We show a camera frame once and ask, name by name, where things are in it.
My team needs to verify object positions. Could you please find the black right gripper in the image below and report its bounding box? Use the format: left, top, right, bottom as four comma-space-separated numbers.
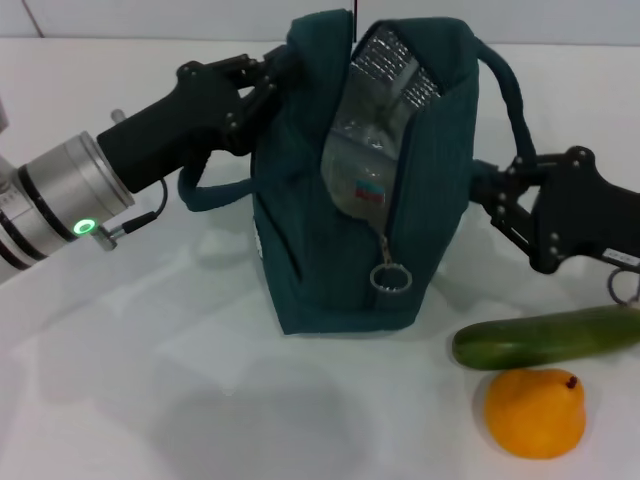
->
469, 145, 640, 276

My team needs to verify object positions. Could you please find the orange yellow pear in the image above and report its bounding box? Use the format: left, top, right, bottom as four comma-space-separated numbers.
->
483, 368, 587, 460

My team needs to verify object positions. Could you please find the grey right wrist cable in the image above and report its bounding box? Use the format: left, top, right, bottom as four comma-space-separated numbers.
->
607, 267, 640, 306

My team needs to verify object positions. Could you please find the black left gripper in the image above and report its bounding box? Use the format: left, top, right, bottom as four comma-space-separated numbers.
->
97, 48, 307, 195

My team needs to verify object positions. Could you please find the green cucumber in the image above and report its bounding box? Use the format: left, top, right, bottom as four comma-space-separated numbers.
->
452, 305, 640, 371

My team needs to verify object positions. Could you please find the clear food container blue lid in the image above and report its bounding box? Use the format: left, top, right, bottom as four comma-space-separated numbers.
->
319, 74, 411, 221

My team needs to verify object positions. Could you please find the dark teal fabric lunch bag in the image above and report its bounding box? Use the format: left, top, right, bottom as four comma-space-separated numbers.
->
178, 10, 537, 336

